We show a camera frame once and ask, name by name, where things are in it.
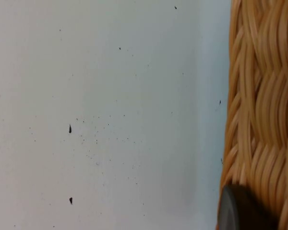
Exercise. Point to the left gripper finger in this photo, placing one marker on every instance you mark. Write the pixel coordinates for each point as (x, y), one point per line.
(244, 210)

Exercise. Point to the pale brown wicker basket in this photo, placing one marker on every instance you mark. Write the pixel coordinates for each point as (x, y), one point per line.
(266, 95)

